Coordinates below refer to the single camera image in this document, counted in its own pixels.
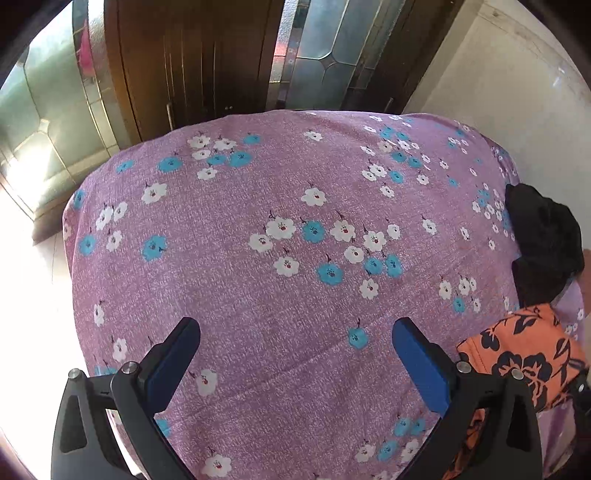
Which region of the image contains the orange floral dress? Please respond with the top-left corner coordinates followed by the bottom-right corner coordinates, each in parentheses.
top-left (457, 304), bottom-right (590, 479)

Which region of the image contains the black garment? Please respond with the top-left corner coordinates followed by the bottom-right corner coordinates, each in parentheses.
top-left (505, 183), bottom-right (585, 307)

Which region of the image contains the purple floral bedsheet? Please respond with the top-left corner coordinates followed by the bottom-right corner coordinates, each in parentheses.
top-left (63, 110), bottom-right (524, 479)

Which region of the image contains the brown wooden door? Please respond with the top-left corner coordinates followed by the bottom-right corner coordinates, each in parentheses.
top-left (71, 0), bottom-right (468, 144)

